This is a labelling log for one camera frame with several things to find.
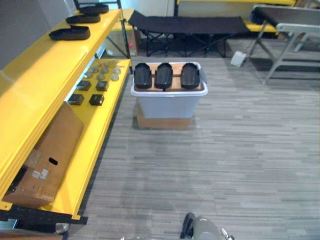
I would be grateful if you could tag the white paper piece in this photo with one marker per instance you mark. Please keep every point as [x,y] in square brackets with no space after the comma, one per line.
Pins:
[237,58]

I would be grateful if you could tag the white plastic storage bin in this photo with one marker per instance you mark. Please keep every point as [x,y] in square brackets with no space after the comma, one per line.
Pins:
[165,106]

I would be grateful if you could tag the small black box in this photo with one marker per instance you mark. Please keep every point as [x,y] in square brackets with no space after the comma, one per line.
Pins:
[101,85]
[84,85]
[96,100]
[75,99]

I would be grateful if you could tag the folding table dark top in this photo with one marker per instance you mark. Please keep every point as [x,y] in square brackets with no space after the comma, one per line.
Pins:
[287,13]

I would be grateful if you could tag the flat brown cardboard box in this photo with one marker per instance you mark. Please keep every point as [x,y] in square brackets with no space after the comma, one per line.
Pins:
[162,124]

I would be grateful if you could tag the large brown cardboard box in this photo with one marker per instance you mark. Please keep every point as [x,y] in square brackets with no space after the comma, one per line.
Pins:
[50,160]

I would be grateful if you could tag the black folding camp cot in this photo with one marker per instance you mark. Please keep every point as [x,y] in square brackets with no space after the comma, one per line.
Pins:
[187,25]

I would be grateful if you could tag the round grey disc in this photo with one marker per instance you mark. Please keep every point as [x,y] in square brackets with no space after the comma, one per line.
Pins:
[104,70]
[95,69]
[116,71]
[115,77]
[100,76]
[89,74]

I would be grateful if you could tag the black plastic housing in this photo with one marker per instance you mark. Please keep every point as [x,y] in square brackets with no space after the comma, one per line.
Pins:
[143,76]
[83,18]
[94,9]
[163,76]
[190,75]
[69,33]

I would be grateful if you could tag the yellow metal shelf rack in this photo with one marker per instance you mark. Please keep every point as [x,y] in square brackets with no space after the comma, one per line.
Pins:
[37,82]

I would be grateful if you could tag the brown cardboard sheet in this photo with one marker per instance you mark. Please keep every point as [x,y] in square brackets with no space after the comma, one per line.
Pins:
[176,86]

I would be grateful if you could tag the robot dark foot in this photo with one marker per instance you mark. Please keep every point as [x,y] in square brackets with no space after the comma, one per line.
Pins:
[187,225]

